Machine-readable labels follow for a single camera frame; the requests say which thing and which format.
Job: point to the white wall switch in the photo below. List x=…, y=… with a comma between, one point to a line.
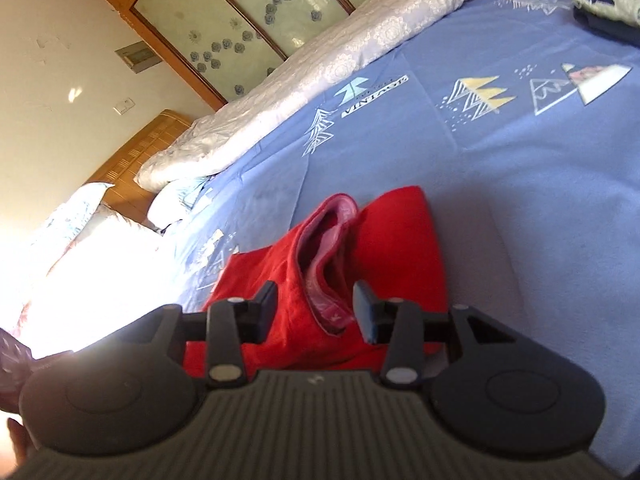
x=123, y=106

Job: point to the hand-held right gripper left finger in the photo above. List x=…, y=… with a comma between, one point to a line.
x=269, y=310

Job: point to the white printed pillow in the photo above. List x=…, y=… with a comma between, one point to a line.
x=175, y=202

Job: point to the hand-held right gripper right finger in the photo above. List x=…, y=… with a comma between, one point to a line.
x=364, y=310

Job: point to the grey wall panel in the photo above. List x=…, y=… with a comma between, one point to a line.
x=139, y=57

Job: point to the red sweater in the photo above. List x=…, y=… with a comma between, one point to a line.
x=400, y=260

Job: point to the white patterned quilt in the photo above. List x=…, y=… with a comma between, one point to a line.
x=350, y=50

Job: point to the wooden headboard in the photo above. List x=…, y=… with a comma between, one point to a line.
x=135, y=160

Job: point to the wooden wardrobe with glass doors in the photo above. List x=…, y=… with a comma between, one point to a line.
x=240, y=20

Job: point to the blue printed bed sheet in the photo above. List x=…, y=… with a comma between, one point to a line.
x=525, y=185

